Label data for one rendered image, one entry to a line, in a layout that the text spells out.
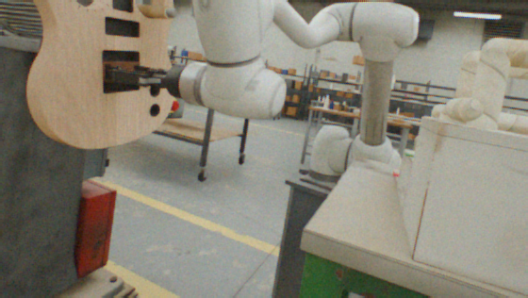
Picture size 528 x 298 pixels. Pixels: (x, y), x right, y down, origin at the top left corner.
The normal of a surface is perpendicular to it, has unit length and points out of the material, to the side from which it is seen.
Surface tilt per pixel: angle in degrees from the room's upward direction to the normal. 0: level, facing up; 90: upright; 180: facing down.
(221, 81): 117
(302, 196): 90
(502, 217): 90
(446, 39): 90
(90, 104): 88
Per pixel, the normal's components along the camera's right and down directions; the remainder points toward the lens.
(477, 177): -0.29, 0.00
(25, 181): 0.93, 0.18
